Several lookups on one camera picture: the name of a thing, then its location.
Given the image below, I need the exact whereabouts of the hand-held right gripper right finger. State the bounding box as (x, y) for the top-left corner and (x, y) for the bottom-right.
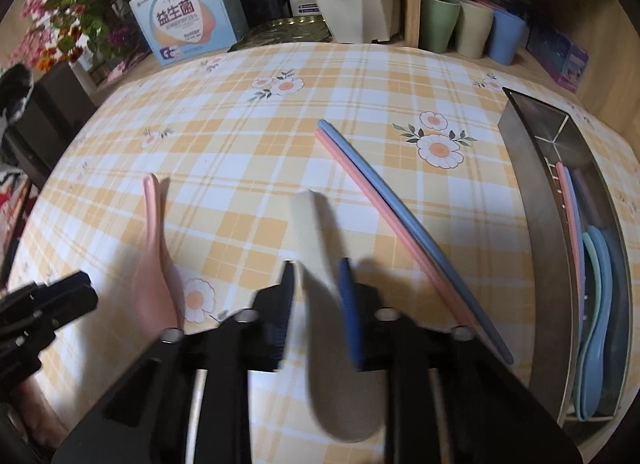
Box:
(337, 257), (583, 464)

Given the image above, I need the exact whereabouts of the pink flat box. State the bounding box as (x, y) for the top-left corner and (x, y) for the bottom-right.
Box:
(90, 51), (151, 87)

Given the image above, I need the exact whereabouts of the pink spoon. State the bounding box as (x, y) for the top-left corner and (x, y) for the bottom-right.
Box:
(135, 173), (183, 350)

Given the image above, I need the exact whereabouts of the red patterned rug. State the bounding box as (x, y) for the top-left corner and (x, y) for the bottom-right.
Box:
(0, 169), (36, 265)

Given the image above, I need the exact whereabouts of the pink chopstick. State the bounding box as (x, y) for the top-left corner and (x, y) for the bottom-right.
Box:
(555, 161), (588, 305)
(315, 127), (481, 332)

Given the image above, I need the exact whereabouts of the beige spoon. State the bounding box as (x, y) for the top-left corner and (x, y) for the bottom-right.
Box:
(291, 190), (393, 444)

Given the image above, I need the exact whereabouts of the white and black cloth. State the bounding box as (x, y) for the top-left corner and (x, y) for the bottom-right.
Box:
(0, 64), (36, 125)

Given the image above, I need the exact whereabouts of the yellow plaid floral tablecloth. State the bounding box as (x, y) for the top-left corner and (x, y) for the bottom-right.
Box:
(7, 41), (626, 464)

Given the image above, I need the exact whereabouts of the purple box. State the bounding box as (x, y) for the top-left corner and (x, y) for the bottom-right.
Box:
(525, 26), (590, 92)

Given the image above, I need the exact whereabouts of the blue spoon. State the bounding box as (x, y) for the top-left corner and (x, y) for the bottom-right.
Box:
(577, 225), (613, 420)

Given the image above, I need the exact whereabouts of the perforated metal utensil tray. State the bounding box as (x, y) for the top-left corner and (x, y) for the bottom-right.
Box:
(497, 86), (633, 437)

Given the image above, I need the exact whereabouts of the wooden shelf unit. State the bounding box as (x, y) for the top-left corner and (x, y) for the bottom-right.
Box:
(402, 0), (640, 110)

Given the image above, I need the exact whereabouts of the black chair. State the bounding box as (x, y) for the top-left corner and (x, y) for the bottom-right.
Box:
(0, 61), (98, 185)

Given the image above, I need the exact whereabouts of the beige cup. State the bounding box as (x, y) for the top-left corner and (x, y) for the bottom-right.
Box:
(456, 0), (496, 59)

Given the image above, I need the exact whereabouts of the green cup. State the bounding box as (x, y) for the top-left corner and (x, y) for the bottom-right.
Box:
(420, 0), (462, 52)

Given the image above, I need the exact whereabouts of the person's left hand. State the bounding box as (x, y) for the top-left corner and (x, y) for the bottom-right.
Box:
(12, 376), (68, 450)

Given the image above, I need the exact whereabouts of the blue cup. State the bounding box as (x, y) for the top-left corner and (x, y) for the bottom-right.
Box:
(487, 9), (528, 66)

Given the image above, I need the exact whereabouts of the green spoon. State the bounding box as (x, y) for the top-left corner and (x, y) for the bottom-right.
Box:
(572, 231), (596, 407)

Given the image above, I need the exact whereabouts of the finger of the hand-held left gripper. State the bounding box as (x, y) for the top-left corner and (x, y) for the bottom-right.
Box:
(30, 271), (99, 332)

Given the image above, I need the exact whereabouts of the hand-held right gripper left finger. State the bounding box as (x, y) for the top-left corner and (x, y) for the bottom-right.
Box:
(50, 260), (297, 464)

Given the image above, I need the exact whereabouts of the white and blue carton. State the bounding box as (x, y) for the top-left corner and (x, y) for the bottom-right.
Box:
(129, 0), (238, 67)

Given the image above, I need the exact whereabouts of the pink blossom bouquet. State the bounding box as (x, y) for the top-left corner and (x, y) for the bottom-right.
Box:
(7, 0), (161, 70)

